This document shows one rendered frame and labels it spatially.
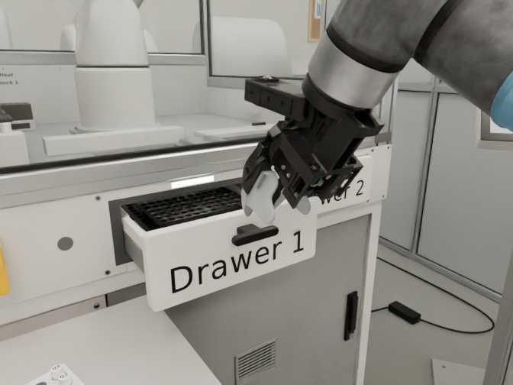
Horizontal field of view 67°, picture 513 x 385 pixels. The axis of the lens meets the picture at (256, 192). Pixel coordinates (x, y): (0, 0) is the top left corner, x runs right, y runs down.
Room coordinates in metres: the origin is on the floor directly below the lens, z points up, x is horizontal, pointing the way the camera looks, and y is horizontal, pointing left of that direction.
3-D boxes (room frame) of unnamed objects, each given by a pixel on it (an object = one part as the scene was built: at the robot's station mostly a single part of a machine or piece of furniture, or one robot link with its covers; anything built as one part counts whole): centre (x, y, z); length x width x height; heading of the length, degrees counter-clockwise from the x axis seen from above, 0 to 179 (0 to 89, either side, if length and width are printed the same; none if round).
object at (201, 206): (0.70, 0.14, 0.87); 0.22 x 0.18 x 0.06; 35
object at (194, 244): (0.53, 0.02, 0.87); 0.29 x 0.02 x 0.11; 125
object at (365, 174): (0.83, -0.15, 0.87); 0.29 x 0.02 x 0.11; 125
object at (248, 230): (0.51, 0.01, 0.91); 0.07 x 0.04 x 0.01; 125
